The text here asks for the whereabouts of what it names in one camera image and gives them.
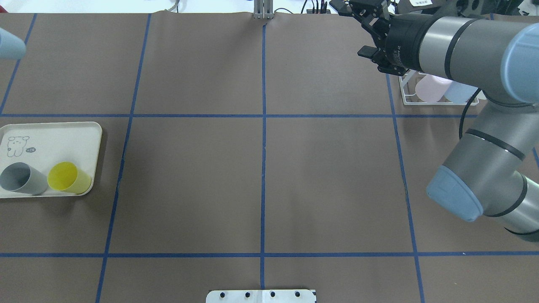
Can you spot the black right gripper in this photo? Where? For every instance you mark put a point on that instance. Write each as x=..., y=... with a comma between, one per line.
x=405, y=41

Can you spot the pink plastic cup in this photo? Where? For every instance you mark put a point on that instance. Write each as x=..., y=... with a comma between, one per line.
x=431, y=88

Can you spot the light blue plastic cup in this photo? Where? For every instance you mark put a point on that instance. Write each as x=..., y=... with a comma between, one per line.
x=458, y=93

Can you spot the grey plastic cup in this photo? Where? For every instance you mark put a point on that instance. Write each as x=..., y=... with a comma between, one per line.
x=22, y=178

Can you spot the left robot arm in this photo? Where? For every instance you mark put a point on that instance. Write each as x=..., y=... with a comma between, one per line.
x=11, y=46

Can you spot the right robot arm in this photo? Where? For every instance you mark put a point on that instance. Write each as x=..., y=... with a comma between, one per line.
x=500, y=58

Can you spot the yellow plastic cup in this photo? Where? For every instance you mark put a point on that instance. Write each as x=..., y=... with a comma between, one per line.
x=67, y=177

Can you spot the cream plastic tray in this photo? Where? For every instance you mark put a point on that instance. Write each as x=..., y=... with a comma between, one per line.
x=43, y=145

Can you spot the white wire cup rack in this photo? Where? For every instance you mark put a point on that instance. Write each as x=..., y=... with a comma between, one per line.
x=407, y=85

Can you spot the aluminium frame post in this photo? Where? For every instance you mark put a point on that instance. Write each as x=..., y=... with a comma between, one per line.
x=263, y=9

